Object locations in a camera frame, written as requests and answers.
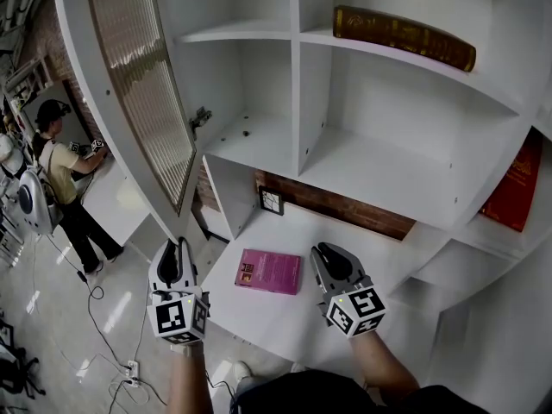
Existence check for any person's black clothing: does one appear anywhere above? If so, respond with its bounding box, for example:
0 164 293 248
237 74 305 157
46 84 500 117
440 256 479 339
230 368 489 414

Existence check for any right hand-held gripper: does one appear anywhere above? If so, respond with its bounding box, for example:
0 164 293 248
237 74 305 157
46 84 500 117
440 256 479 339
310 242 387 340

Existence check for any red hardcover book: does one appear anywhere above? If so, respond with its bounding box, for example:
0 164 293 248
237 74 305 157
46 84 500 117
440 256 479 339
478 127 544 233

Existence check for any white metal rack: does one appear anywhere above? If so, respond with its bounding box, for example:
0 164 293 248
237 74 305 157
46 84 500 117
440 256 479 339
0 58 48 118

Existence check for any brown gold-print book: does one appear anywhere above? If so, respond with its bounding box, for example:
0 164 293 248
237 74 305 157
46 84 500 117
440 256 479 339
332 4 478 73

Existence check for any white cabinet shelving unit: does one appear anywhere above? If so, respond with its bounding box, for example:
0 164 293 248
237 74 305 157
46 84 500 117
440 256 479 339
153 0 552 318

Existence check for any white side table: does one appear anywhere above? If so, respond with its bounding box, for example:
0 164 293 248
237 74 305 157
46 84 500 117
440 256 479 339
79 157 169 249

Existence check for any person's white shoe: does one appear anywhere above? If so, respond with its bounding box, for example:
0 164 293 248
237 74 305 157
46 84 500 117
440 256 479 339
232 360 260 394

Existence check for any white floor cable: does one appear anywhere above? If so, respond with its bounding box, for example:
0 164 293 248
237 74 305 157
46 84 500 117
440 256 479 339
107 377 150 414

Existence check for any pink book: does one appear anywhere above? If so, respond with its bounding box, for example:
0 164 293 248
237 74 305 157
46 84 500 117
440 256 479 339
235 248 302 296

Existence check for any black chair base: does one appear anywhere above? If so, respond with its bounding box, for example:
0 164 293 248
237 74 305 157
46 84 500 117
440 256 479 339
0 345 47 400

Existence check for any person's right forearm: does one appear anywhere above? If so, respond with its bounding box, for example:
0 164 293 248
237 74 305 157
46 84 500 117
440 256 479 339
347 329 422 400

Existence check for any white power strip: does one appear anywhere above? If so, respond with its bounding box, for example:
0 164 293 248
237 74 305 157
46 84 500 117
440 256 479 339
124 360 141 387

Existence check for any white cabinet glass door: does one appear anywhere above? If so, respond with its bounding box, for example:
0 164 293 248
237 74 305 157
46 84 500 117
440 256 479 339
51 0 204 249

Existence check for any black picture frame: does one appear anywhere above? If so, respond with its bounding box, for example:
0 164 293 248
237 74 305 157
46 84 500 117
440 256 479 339
257 185 285 217

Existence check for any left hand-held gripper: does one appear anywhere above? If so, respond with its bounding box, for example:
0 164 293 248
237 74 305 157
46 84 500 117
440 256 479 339
146 237 211 347

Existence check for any person's left forearm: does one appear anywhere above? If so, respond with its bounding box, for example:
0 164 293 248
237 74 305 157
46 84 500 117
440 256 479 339
166 342 215 414

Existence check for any black floor cable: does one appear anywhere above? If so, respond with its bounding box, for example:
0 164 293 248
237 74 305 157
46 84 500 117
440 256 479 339
77 273 133 370

